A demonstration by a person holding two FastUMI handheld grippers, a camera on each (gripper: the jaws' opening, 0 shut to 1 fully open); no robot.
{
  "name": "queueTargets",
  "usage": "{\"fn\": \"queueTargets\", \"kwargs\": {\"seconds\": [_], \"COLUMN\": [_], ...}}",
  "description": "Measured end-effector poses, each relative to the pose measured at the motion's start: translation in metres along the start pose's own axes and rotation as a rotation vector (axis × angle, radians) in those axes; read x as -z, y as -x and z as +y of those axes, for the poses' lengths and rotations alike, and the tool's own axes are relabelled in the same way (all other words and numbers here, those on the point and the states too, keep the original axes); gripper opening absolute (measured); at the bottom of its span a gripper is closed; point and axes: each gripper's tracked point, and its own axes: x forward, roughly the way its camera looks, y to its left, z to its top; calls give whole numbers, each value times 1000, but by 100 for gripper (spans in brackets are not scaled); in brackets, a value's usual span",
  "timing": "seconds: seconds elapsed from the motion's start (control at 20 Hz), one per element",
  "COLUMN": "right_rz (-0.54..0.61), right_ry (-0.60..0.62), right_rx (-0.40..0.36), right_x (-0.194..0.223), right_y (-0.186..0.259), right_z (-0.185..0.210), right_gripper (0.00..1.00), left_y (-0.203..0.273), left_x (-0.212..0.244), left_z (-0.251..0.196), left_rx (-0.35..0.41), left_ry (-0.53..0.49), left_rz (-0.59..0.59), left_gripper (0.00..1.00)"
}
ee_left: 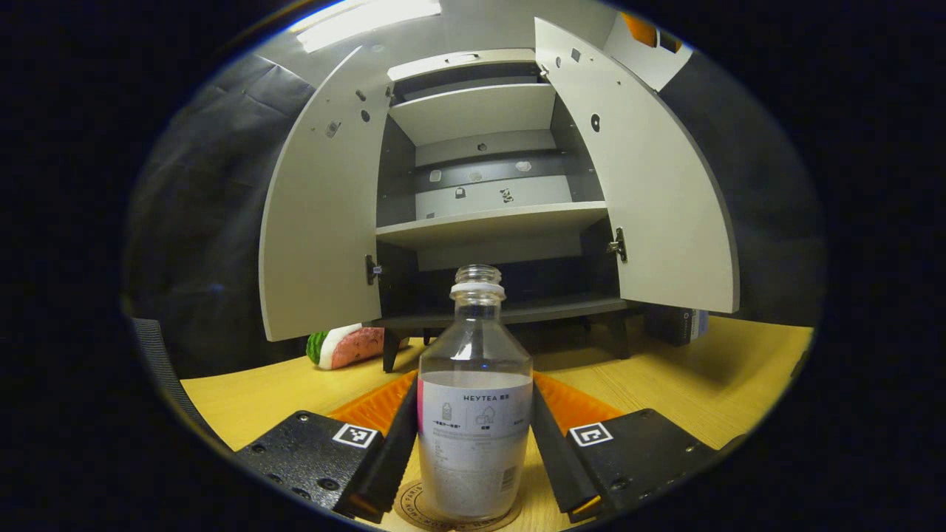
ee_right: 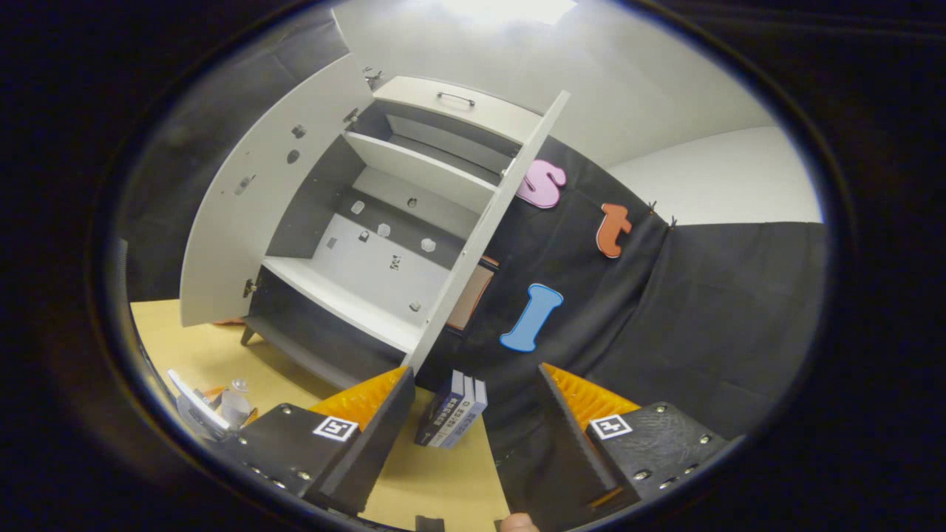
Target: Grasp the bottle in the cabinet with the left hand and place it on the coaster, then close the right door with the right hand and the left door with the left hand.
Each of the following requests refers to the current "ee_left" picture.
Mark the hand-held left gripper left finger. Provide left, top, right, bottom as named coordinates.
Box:
left=235, top=369, right=419, bottom=524

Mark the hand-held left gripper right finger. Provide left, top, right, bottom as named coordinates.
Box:
left=531, top=372, right=721, bottom=524

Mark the round brown coaster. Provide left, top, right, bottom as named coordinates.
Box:
left=393, top=479, right=524, bottom=532

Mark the clear plastic bottle white label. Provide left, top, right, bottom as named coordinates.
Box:
left=416, top=264, right=534, bottom=519

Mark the white cabinet door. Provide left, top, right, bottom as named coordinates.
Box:
left=258, top=44, right=392, bottom=342
left=534, top=16, right=741, bottom=314

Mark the white cabinet drawer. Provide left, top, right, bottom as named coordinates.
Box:
left=387, top=49, right=539, bottom=82

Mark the watermelon slice toy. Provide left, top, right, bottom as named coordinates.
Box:
left=306, top=324, right=411, bottom=371

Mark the dark grey book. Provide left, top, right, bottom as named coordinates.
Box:
left=644, top=305, right=710, bottom=347

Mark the black backdrop cloth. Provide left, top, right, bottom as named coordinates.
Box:
left=122, top=52, right=827, bottom=378

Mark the ceiling light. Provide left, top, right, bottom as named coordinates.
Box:
left=290, top=0, right=444, bottom=54

